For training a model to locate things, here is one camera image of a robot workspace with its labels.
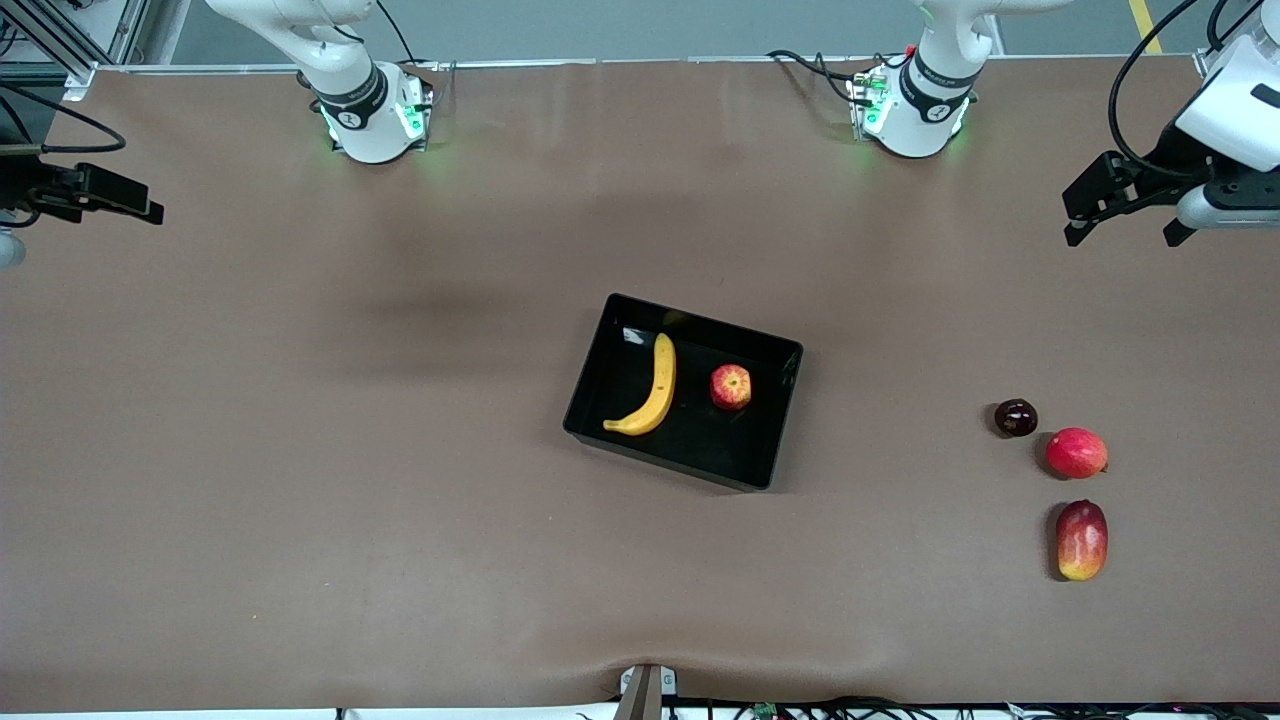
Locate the small red yellow apple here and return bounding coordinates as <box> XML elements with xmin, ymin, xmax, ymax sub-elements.
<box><xmin>710</xmin><ymin>364</ymin><xmax>753</xmax><ymax>412</ymax></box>

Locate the black plastic box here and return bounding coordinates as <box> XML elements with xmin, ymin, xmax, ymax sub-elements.
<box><xmin>562</xmin><ymin>293</ymin><xmax>804</xmax><ymax>492</ymax></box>

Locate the yellow banana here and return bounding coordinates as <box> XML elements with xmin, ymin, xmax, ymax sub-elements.
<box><xmin>603</xmin><ymin>333</ymin><xmax>677</xmax><ymax>437</ymax></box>

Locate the yellow floor tape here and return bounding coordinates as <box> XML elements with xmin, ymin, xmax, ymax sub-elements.
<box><xmin>1129</xmin><ymin>0</ymin><xmax>1167</xmax><ymax>56</ymax></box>

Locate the dark purple plum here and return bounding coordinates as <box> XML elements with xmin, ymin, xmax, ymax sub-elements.
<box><xmin>994</xmin><ymin>398</ymin><xmax>1039</xmax><ymax>439</ymax></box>

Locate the round red peach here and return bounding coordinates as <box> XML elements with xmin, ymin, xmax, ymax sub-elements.
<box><xmin>1045</xmin><ymin>427</ymin><xmax>1109</xmax><ymax>480</ymax></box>

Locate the red yellow mango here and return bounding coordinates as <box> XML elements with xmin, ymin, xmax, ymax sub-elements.
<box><xmin>1055</xmin><ymin>499</ymin><xmax>1110</xmax><ymax>582</ymax></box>

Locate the brown table cover mat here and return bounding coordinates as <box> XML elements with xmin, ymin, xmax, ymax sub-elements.
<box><xmin>0</xmin><ymin>55</ymin><xmax>1280</xmax><ymax>713</ymax></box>

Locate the aluminium frame with diagonal struts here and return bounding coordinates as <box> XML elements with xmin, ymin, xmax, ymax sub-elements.
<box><xmin>0</xmin><ymin>0</ymin><xmax>153</xmax><ymax>103</ymax></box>

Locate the black right arm base cable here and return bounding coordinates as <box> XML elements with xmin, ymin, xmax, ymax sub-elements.
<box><xmin>375</xmin><ymin>0</ymin><xmax>443</xmax><ymax>73</ymax></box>

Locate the black arm base cable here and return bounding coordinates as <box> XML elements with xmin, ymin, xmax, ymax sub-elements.
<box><xmin>767</xmin><ymin>48</ymin><xmax>916</xmax><ymax>106</ymax></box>
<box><xmin>375</xmin><ymin>0</ymin><xmax>443</xmax><ymax>73</ymax></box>

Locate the black left arm base cable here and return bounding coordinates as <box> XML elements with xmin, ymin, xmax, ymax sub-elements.
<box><xmin>767</xmin><ymin>48</ymin><xmax>916</xmax><ymax>106</ymax></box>

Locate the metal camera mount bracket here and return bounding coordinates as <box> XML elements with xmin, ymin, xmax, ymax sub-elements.
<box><xmin>618</xmin><ymin>663</ymin><xmax>678</xmax><ymax>720</ymax></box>

